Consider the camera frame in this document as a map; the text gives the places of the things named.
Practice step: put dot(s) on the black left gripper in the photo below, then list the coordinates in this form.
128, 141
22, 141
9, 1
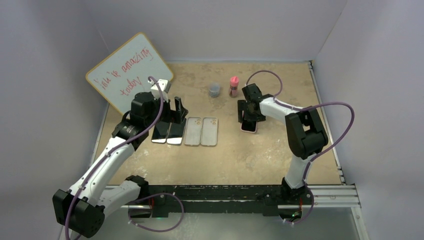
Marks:
171, 115

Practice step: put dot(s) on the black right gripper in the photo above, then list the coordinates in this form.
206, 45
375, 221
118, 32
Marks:
242, 107

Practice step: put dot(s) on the phone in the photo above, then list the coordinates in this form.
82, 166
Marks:
248, 126
160, 132
176, 133

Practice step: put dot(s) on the white phone case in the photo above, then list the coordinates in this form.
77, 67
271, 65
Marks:
193, 131

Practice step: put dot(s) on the beige phone case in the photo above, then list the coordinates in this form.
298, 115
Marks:
209, 131

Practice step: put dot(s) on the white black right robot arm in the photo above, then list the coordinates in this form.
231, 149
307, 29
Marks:
306, 135

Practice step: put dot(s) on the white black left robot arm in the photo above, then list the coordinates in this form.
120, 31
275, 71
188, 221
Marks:
84, 207

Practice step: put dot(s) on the pink capped marker jar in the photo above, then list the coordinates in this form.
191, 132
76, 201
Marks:
233, 86

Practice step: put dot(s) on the clear plastic cup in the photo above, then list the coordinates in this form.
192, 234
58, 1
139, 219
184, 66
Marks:
214, 89

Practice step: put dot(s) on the yellow framed whiteboard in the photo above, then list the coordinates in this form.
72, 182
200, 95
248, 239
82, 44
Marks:
124, 73

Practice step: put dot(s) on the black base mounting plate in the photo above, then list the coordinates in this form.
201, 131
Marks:
268, 200

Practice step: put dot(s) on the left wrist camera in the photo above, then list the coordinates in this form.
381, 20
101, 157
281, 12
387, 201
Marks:
163, 87

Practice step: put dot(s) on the aluminium table edge rail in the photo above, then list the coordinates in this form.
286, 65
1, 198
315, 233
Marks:
326, 124

